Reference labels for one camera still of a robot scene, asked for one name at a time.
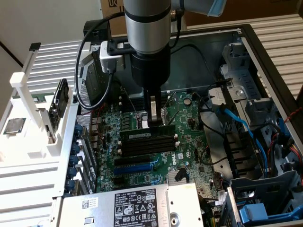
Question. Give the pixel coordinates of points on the silver CPU chip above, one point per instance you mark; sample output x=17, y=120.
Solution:
x=15, y=125

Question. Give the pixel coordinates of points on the round coin battery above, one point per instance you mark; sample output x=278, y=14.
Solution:
x=187, y=101

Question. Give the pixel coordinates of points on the long black expansion slot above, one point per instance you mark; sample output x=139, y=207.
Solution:
x=132, y=160

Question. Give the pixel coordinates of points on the blue plastic bay latch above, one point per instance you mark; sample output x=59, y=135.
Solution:
x=254, y=212

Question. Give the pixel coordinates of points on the black box device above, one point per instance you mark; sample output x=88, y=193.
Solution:
x=99, y=33

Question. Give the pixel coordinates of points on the short black expansion slot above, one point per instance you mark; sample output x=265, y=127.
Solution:
x=118, y=181

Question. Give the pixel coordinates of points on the silver ribbed heat sink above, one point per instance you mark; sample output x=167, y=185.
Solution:
x=171, y=177

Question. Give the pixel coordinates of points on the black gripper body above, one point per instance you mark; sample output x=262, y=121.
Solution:
x=151, y=71

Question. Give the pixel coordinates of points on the CPU socket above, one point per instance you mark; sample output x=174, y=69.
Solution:
x=140, y=118

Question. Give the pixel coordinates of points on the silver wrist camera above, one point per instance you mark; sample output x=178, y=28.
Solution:
x=109, y=62

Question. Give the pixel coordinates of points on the thin metal locking lever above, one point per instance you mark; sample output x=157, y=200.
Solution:
x=171, y=110
x=129, y=102

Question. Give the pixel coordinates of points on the blue expansion slot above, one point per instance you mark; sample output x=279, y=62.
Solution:
x=132, y=169

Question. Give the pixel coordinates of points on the plain brown cardboard box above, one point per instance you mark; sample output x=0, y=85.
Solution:
x=260, y=9

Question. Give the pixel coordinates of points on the silver USB port block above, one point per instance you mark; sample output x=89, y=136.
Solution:
x=95, y=148
x=94, y=139

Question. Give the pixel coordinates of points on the blue slot cover clip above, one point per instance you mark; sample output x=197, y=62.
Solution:
x=76, y=148
x=74, y=160
x=79, y=130
x=72, y=172
x=71, y=185

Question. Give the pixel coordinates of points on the black rack end cap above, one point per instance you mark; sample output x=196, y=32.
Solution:
x=34, y=46

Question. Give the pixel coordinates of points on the printed cardboard box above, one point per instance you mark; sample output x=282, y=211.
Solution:
x=111, y=7

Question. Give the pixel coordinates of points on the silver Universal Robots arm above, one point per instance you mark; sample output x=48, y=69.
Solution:
x=146, y=28

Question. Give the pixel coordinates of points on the green graphics card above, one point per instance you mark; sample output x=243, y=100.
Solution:
x=54, y=118

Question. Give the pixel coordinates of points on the black card in rack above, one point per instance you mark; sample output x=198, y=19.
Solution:
x=62, y=99

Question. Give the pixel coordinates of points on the black RAM slot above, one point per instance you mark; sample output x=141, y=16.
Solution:
x=132, y=98
x=132, y=102
x=126, y=106

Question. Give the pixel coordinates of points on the silver power supply unit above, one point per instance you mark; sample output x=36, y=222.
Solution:
x=94, y=212

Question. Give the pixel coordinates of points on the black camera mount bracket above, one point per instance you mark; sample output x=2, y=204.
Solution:
x=111, y=48

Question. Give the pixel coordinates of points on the grey metal disk bay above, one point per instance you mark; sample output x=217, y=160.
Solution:
x=239, y=78

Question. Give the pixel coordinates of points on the black-latched RAM slot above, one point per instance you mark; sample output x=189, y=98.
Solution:
x=161, y=138
x=149, y=146

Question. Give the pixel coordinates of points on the green Dell motherboard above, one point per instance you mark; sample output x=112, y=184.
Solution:
x=189, y=151

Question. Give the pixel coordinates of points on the green RAM stick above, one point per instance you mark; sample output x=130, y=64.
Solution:
x=43, y=97
x=132, y=136

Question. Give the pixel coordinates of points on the tall silver port block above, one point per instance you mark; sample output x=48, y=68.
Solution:
x=96, y=121
x=96, y=130

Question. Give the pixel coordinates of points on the open PC case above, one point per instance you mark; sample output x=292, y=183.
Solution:
x=189, y=71

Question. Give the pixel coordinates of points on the white-latched RAM slot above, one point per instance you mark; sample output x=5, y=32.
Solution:
x=149, y=142
x=149, y=150

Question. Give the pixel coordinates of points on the blue-grey metal disk bay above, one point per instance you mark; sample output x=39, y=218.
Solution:
x=260, y=186

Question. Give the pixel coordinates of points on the white parts rack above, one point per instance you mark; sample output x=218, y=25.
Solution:
x=23, y=142

